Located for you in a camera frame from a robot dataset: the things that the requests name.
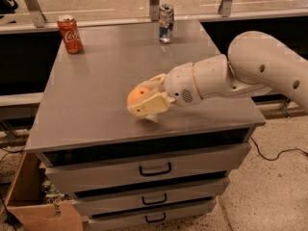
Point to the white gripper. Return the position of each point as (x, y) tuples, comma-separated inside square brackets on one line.
[(180, 84)]

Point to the orange fruit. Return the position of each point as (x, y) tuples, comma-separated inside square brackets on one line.
[(137, 94)]

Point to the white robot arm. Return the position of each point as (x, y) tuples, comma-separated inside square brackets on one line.
[(254, 63)]

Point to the silver blue energy drink can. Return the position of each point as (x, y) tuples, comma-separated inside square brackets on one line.
[(166, 21)]

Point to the grey drawer cabinet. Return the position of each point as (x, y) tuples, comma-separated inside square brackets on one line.
[(83, 116)]

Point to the middle grey drawer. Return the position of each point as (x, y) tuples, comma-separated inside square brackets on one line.
[(149, 196)]

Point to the grey drawer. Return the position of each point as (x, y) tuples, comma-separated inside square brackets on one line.
[(149, 196), (150, 215), (149, 168)]

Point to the red Coca-Cola can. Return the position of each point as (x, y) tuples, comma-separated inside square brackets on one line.
[(69, 31)]

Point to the top grey drawer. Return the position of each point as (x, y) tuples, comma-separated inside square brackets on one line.
[(149, 168)]

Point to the bottom grey drawer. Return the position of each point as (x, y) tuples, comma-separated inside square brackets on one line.
[(150, 215)]

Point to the cardboard box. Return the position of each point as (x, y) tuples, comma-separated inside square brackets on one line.
[(26, 201)]

